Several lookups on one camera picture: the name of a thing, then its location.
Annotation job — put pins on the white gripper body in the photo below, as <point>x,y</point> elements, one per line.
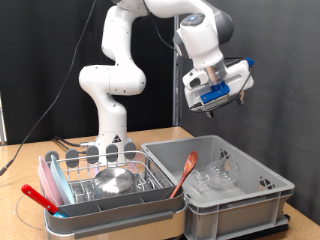
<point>238,78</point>

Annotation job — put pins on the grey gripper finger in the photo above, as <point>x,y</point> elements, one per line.
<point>240,98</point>
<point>209,114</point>

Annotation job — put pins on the clear wine glass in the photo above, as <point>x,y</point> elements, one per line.
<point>221,173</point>

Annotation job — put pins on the stainless steel bowl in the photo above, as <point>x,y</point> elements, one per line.
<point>115,181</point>

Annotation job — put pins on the light blue plate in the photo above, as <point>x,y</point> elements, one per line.
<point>61,181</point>

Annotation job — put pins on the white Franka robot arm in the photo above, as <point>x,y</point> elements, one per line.
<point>113,83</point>

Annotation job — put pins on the aluminium vertical pole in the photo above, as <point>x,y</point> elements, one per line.
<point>175,100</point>

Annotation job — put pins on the grey plastic crate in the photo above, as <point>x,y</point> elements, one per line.
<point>233,216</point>

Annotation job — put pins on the pink plate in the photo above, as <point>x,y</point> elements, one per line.
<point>46,180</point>

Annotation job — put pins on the small blue utensil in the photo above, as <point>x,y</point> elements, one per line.
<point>60,215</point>

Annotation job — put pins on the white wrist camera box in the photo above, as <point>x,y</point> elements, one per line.
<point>213,103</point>

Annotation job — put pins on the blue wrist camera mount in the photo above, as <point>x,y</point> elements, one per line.
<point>215,92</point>

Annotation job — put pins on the silver frame post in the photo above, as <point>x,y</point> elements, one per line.
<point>2,120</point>

